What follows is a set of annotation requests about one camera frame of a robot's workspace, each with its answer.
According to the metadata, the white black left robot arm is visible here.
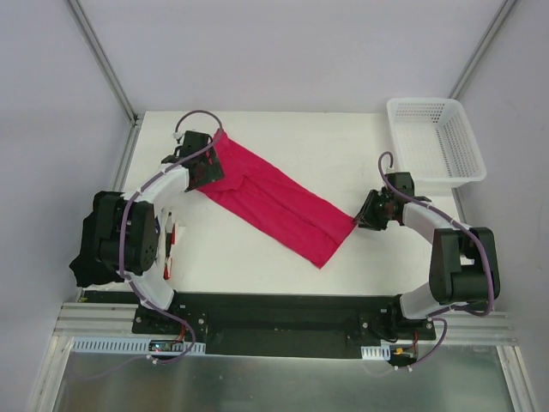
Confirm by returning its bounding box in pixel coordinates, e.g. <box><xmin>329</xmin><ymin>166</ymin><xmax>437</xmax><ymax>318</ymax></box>
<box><xmin>92</xmin><ymin>129</ymin><xmax>225</xmax><ymax>334</ymax></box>

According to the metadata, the white perforated plastic basket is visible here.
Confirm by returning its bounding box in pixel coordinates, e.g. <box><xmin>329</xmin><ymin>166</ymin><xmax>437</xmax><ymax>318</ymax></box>
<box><xmin>386</xmin><ymin>97</ymin><xmax>486</xmax><ymax>189</ymax></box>

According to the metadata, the aluminium frame rail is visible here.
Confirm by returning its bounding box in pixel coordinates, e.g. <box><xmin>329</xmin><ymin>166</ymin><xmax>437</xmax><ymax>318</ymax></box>
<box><xmin>54</xmin><ymin>302</ymin><xmax>137</xmax><ymax>336</ymax></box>

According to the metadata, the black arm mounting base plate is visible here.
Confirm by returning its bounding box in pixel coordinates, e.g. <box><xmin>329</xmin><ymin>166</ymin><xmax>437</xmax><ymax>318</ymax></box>
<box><xmin>83</xmin><ymin>289</ymin><xmax>438</xmax><ymax>356</ymax></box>

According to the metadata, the white red folded shirt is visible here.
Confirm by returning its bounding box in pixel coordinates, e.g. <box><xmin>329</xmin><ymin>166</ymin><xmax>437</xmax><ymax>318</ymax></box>
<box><xmin>155</xmin><ymin>209</ymin><xmax>185</xmax><ymax>281</ymax></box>

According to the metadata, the white slotted cable duct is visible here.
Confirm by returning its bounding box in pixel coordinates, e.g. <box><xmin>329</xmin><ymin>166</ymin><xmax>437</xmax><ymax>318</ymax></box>
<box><xmin>72</xmin><ymin>337</ymin><xmax>206</xmax><ymax>356</ymax></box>
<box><xmin>360</xmin><ymin>345</ymin><xmax>391</xmax><ymax>361</ymax></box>

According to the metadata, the pink t shirt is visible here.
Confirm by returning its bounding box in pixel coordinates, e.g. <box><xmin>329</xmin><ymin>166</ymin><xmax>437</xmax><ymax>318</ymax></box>
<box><xmin>200</xmin><ymin>131</ymin><xmax>355</xmax><ymax>269</ymax></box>

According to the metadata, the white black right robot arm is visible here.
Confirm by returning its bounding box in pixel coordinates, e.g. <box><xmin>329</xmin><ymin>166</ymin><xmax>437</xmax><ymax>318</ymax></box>
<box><xmin>354</xmin><ymin>173</ymin><xmax>500</xmax><ymax>339</ymax></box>

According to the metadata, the white slotted cable duct left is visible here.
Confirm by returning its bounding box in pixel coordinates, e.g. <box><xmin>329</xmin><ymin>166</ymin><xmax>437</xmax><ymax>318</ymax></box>
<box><xmin>72</xmin><ymin>337</ymin><xmax>206</xmax><ymax>356</ymax></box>

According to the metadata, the black folded t shirt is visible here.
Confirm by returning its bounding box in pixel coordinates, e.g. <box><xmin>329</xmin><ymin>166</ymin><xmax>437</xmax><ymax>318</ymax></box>
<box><xmin>69</xmin><ymin>212</ymin><xmax>123</xmax><ymax>288</ymax></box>

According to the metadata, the white slotted cable duct right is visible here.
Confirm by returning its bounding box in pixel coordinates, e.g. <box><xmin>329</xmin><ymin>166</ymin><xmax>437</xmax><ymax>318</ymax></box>
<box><xmin>360</xmin><ymin>345</ymin><xmax>391</xmax><ymax>361</ymax></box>

